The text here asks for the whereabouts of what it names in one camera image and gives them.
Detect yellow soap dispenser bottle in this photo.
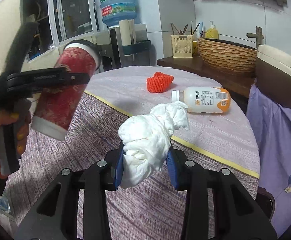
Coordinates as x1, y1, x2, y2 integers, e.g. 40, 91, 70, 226
205, 21, 219, 39

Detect blue water jug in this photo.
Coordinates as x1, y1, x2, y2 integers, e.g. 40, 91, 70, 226
100, 0, 137, 27

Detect woven pattern basin sink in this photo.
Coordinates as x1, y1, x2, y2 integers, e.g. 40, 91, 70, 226
197, 38, 257, 76

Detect purple floral cloth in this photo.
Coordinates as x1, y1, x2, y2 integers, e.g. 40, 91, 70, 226
246, 86, 291, 236

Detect beige chopstick holder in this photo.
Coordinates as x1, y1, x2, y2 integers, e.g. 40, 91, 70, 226
171, 35, 193, 58

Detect orange white drink bottle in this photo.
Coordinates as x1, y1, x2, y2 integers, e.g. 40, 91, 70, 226
171, 87, 231, 114

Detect red paper cup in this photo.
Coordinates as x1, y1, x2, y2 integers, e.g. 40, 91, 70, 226
32, 40, 101, 141

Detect striped purple tablecloth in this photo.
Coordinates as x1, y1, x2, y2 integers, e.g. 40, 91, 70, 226
6, 66, 260, 239

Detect dark wooden counter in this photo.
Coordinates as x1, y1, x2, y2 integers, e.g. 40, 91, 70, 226
157, 56, 254, 98

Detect water dispenser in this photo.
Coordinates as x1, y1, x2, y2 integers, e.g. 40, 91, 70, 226
92, 20, 151, 72

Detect black trash bin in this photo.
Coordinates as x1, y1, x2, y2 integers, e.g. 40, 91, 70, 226
256, 187, 276, 220

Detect white tissue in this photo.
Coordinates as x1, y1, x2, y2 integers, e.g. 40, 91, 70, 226
118, 101, 189, 189

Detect red foam fruit net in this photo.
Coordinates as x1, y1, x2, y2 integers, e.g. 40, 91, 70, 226
146, 72, 174, 93

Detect brown white rice cooker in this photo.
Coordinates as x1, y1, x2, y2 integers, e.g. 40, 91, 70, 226
256, 45, 291, 108

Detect bronze faucet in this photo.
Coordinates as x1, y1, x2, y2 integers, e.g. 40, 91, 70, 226
246, 26, 264, 49

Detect sliding window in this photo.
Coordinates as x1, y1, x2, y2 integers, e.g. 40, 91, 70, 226
20, 0, 100, 62

